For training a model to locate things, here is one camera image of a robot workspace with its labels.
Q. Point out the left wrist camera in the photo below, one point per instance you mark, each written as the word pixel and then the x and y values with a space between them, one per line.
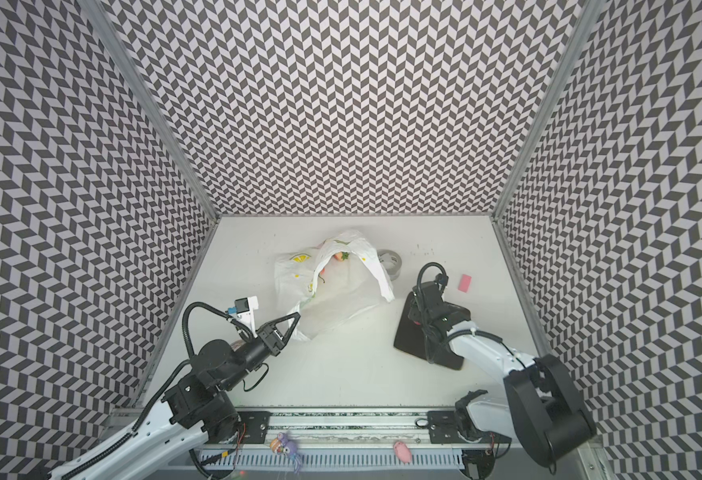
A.
pixel 243 312

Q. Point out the white plastic bag fruit print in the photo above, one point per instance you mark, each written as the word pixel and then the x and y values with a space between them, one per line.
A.
pixel 327 292

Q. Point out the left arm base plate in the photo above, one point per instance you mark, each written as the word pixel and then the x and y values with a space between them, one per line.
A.
pixel 251 427

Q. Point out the black square tray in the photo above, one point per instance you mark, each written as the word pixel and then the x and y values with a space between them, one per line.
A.
pixel 410 338

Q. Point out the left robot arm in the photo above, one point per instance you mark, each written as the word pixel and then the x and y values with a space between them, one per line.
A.
pixel 192 407

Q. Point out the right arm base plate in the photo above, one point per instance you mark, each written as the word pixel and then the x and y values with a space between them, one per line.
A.
pixel 442 427

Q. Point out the purple octopus toy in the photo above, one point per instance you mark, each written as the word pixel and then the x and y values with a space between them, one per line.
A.
pixel 285 446

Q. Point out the pink eraser block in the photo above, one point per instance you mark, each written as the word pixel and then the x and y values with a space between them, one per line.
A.
pixel 465 283

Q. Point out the grey tape roll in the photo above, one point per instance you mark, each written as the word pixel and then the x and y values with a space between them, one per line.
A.
pixel 391 262

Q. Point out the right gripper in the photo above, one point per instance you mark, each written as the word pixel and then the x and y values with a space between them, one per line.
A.
pixel 422 316

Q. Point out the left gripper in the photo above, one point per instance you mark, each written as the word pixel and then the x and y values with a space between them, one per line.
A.
pixel 271 339

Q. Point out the pink toy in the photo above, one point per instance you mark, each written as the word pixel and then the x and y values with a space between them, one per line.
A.
pixel 403 453

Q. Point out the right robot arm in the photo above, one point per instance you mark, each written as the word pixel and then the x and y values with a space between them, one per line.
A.
pixel 543 409

